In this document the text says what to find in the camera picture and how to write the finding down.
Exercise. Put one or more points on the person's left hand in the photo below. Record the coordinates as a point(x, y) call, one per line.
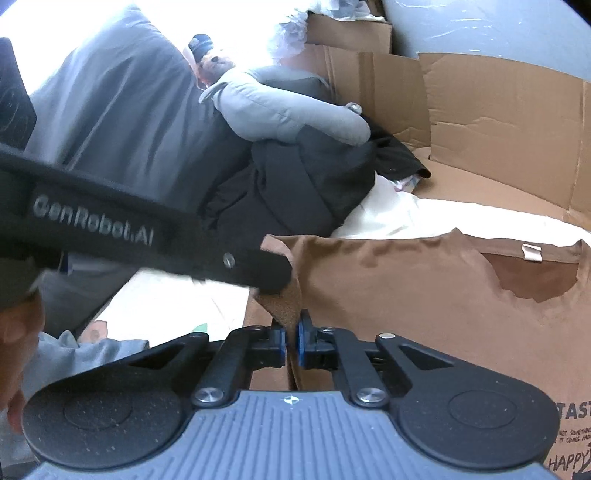
point(21, 350)

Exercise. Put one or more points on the grey neck pillow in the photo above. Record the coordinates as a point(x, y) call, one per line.
point(277, 110)

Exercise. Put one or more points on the brown printed t-shirt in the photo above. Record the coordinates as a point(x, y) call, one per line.
point(415, 300)

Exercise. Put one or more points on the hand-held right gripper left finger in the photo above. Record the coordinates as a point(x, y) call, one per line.
point(281, 339)

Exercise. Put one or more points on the white fluffy pillow in plastic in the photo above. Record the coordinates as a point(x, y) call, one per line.
point(288, 37)

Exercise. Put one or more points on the grey-blue garment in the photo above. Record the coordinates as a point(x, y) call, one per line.
point(83, 355)

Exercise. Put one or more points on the dark grey black clothes pile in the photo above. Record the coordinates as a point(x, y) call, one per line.
point(115, 115)

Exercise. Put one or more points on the cream bear printed blanket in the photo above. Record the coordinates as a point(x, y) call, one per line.
point(383, 217)

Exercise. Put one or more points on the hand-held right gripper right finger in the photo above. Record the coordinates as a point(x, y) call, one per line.
point(301, 341)

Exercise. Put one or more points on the small teddy bear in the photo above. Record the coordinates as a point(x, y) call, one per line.
point(212, 64)

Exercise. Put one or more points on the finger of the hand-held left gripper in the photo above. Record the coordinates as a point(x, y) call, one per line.
point(258, 272)

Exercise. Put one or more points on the floral printed cloth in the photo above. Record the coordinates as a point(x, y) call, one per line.
point(406, 183)

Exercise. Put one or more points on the brown cardboard sheet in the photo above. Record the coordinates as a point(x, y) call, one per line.
point(485, 115)

